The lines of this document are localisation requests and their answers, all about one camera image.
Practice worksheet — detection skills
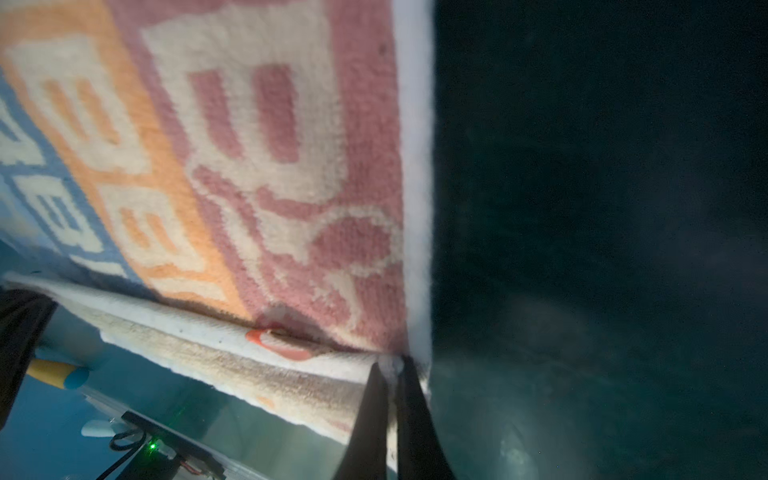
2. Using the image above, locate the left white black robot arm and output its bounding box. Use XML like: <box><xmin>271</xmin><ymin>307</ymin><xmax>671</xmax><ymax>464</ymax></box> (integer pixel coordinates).
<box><xmin>0</xmin><ymin>289</ymin><xmax>57</xmax><ymax>428</ymax></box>

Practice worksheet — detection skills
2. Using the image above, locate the left small circuit board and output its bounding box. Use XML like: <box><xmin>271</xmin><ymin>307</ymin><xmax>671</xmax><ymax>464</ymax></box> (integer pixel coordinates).
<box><xmin>98</xmin><ymin>411</ymin><xmax>227</xmax><ymax>480</ymax></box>

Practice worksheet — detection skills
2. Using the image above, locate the yellow plastic scoop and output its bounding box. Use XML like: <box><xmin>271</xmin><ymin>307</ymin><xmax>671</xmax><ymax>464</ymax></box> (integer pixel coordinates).
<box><xmin>26</xmin><ymin>359</ymin><xmax>90</xmax><ymax>390</ymax></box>

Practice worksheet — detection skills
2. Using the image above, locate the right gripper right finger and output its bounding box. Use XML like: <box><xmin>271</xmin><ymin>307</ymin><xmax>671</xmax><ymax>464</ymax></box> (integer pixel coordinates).
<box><xmin>395</xmin><ymin>356</ymin><xmax>455</xmax><ymax>480</ymax></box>

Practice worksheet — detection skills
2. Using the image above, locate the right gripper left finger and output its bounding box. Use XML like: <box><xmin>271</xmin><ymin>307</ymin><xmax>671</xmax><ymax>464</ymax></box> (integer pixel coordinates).
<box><xmin>334</xmin><ymin>363</ymin><xmax>389</xmax><ymax>480</ymax></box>

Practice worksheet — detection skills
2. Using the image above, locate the cream rabbit lettered towel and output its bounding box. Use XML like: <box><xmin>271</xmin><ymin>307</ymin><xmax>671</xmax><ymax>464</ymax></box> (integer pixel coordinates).
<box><xmin>1</xmin><ymin>1</ymin><xmax>435</xmax><ymax>443</ymax></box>

